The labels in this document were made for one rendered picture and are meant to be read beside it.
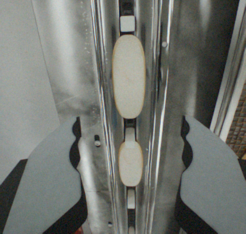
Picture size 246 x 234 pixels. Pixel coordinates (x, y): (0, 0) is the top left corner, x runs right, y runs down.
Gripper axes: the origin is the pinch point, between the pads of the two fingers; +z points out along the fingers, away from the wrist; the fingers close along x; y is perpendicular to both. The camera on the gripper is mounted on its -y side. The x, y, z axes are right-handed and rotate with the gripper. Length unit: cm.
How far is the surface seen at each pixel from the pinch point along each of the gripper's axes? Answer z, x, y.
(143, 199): 8.3, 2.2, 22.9
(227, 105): 3.7, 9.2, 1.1
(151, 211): 7.1, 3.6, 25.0
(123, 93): 7.3, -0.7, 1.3
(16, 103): 11.3, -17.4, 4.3
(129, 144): 6.3, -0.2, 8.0
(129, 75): 7.4, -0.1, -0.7
